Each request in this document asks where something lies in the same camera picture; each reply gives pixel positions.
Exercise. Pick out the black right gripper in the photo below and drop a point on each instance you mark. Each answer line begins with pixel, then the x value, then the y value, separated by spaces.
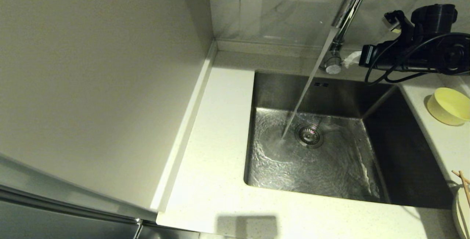
pixel 404 57

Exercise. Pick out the pale yellow bowl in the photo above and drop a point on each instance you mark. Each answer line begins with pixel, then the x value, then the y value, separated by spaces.
pixel 449 107

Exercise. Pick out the round cream plate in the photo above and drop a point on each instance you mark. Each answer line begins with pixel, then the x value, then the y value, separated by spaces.
pixel 462 213

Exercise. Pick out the stainless steel sink basin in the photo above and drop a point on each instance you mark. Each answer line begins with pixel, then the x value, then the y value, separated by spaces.
pixel 330 180

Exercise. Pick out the tall chrome faucet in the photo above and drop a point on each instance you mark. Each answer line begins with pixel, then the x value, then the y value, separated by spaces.
pixel 350 4

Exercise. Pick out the round metal drain strainer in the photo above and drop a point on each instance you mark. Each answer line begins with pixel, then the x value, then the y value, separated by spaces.
pixel 309 135

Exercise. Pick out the tall pale cabinet side panel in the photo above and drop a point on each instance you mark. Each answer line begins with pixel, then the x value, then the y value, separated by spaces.
pixel 91 84

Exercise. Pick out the metal cabinet trim strip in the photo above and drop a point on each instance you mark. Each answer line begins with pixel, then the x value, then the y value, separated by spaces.
pixel 73 206

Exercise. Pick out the dark glossy cabinet door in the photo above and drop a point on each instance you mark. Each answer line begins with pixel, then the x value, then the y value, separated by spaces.
pixel 55 226

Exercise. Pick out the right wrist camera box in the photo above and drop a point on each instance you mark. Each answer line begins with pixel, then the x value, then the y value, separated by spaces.
pixel 396 20

